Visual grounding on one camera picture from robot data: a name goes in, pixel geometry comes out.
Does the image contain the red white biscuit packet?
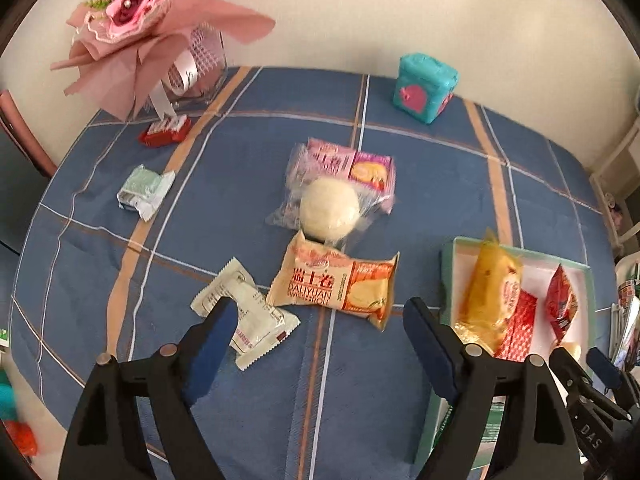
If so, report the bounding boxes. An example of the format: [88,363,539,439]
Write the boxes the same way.
[138,114,192,148]

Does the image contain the white wooden cabinet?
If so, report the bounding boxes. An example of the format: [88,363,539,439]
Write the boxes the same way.
[585,110,640,256]

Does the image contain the red plastic object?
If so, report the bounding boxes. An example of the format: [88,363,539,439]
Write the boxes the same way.
[5,420,38,457]

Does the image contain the red checked snack packet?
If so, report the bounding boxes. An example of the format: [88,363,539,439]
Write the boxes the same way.
[495,290,540,361]

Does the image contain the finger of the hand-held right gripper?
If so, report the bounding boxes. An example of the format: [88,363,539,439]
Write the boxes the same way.
[549,347,631,423]
[586,347,640,409]

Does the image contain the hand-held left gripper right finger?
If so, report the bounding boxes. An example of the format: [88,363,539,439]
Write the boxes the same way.
[402,296,586,480]

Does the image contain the mint green silver packet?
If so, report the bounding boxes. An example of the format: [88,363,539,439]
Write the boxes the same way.
[116,165,177,222]

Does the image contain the printed plastic bag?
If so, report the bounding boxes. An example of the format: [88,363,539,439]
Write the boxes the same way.
[607,280,640,376]

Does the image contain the pink swiss roll packet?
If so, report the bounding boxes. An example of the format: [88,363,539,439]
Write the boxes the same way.
[285,137,397,216]

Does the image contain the shallow green cardboard box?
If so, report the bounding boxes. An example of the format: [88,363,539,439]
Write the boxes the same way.
[414,236,598,471]

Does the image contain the teal plastic object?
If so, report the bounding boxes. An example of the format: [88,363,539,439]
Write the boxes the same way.
[0,382,18,421]

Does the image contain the green cake packet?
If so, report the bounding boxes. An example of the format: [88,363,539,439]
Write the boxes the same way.
[435,395,506,466]

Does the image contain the clear glass vase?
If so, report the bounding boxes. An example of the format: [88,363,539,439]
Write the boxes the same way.
[165,25,228,106]

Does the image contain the pink chair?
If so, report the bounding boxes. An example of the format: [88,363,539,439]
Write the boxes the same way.
[0,89,57,179]

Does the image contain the pink flower bouquet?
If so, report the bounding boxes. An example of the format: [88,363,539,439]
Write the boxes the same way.
[50,0,277,122]

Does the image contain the white snack packet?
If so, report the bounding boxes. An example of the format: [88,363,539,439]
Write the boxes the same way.
[190,257,302,372]

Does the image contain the orange swiss roll packet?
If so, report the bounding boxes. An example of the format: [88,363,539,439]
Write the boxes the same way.
[266,230,401,332]

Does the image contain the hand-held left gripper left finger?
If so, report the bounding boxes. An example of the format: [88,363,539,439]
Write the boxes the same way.
[59,296,238,480]

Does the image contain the red crinkled snack packet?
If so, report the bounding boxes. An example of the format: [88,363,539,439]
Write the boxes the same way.
[544,264,580,343]

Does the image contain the white wooden chair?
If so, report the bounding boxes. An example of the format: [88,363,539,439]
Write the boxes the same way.
[612,252,640,301]

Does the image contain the yellow snack packet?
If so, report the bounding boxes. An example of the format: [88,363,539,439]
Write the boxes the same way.
[452,227,525,356]

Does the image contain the round white bun packet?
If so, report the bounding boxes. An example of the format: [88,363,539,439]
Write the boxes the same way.
[265,177,381,243]

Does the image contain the teal box with pink prints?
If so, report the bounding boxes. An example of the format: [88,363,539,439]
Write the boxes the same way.
[391,52,459,126]

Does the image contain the blue plaid tablecloth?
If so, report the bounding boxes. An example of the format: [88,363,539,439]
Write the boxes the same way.
[10,65,618,480]

